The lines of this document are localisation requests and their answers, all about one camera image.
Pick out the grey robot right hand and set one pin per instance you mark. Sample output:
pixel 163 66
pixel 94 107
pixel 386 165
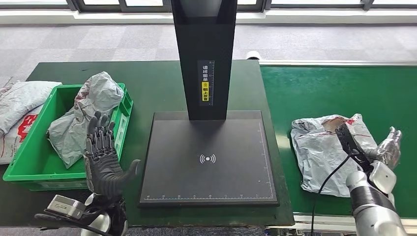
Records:
pixel 389 151

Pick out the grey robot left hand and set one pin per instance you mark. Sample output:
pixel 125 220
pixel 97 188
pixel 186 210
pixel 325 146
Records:
pixel 102 172

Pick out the white parcel with torn label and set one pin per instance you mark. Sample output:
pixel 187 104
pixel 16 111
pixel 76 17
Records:
pixel 312 153

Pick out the plain grey poly parcel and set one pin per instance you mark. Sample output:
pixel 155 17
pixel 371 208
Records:
pixel 94 94

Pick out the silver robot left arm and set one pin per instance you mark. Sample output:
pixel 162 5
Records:
pixel 97 224

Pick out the green conveyor belt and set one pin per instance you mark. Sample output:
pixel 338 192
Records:
pixel 358 91

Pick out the black inbound scanner machine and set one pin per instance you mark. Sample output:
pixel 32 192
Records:
pixel 208 182

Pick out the white conveyor roller end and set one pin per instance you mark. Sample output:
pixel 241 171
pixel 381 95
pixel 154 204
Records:
pixel 253 55

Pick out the green plastic crate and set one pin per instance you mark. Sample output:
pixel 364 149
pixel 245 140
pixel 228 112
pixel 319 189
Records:
pixel 32 156

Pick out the grey poly bag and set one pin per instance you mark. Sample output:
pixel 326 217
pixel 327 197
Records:
pixel 22 101

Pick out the black yellow instruction sticker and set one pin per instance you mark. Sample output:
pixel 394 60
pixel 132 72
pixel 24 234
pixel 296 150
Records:
pixel 205 94

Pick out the white window sill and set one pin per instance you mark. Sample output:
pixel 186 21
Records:
pixel 97 18

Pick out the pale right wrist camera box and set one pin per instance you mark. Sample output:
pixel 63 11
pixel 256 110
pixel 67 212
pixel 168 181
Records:
pixel 350 143

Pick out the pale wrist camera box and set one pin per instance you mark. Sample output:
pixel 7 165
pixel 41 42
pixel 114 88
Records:
pixel 350 143
pixel 66 206

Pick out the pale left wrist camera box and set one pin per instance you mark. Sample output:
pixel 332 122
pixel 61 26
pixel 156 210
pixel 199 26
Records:
pixel 66 206

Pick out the dark window frame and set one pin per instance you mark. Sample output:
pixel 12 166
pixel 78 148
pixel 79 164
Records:
pixel 146 9

